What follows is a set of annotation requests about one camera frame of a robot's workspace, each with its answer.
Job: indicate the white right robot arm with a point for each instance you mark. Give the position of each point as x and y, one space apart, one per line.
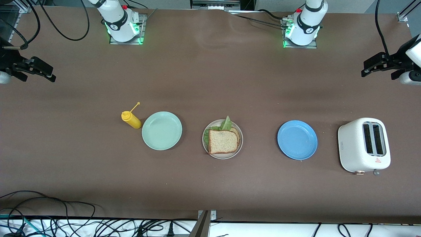
118 23

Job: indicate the brown bread slice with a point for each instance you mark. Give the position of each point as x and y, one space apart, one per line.
236 131
223 141

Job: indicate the black power plug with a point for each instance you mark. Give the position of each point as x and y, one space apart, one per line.
170 230

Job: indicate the black metal equipment box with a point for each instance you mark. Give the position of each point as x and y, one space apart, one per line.
215 4

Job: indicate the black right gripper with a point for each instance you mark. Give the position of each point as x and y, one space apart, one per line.
9 61

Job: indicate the blue plate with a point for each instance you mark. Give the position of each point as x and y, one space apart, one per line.
297 140

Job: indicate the grey toaster knob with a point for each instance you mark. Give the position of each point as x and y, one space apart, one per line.
376 172

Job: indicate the mint green plate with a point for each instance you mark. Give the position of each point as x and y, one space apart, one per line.
161 130

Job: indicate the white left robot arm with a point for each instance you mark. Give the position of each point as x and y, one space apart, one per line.
307 26

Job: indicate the yellow squeeze bottle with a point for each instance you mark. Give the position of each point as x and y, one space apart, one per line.
133 121

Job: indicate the white two-slot toaster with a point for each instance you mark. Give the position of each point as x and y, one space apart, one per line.
350 148

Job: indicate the green lettuce leaf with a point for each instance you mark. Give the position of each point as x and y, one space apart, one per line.
226 124

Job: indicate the aluminium frame profile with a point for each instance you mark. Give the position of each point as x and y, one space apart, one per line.
404 14
24 6

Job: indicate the metal table bracket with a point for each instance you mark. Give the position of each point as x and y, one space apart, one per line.
202 227

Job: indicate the beige plate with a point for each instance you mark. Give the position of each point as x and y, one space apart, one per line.
223 156

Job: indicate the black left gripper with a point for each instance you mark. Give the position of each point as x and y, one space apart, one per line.
401 58

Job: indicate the copper toaster lever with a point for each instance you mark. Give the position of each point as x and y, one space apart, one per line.
360 172

